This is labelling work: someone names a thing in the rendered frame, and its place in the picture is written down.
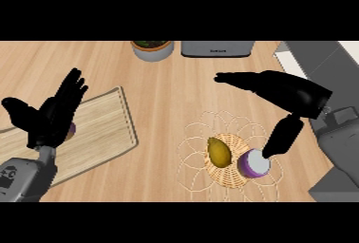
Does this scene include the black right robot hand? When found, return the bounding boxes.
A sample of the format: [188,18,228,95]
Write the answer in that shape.
[212,69,335,159]

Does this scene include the grey potted plant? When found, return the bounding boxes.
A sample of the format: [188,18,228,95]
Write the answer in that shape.
[128,40,175,63]

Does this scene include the yellow lemon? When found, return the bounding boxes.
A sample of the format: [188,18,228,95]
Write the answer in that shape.
[206,136,234,169]

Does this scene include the white wire tiered basket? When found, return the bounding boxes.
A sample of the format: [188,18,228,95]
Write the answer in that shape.
[175,109,284,203]

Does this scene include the dark grey flat panel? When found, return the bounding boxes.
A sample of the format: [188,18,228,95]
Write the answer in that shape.
[273,40,359,110]

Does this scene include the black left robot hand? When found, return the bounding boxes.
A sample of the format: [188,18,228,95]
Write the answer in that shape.
[1,67,89,150]

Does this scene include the pale wooden cutting board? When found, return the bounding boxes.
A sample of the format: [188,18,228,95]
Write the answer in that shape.
[0,85,140,188]

